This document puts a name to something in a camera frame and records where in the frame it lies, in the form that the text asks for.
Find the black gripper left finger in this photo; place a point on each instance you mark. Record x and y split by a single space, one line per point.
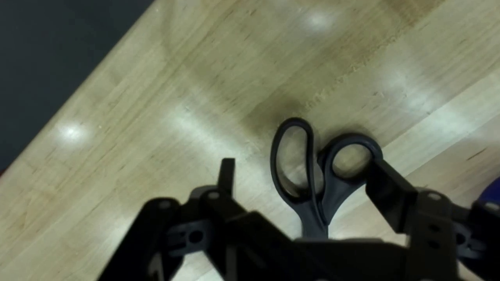
208 240

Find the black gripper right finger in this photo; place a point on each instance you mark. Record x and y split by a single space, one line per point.
432 235

